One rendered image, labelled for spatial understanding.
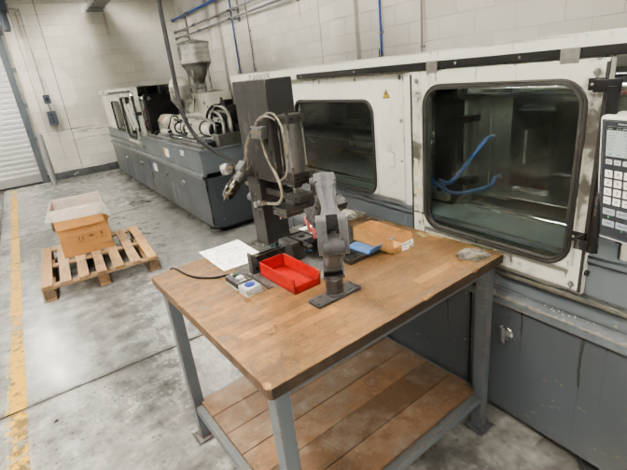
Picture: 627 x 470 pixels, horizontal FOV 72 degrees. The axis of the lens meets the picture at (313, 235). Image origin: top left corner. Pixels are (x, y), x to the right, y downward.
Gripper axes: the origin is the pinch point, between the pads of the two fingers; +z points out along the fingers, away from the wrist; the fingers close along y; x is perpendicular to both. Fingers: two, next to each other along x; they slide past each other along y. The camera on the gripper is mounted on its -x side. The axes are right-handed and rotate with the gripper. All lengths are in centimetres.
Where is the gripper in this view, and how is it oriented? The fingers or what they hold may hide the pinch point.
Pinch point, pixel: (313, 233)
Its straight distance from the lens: 159.0
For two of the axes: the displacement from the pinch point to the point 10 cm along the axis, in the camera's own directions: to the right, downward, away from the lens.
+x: -7.8, 3.0, -5.6
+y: -5.9, -6.6, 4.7
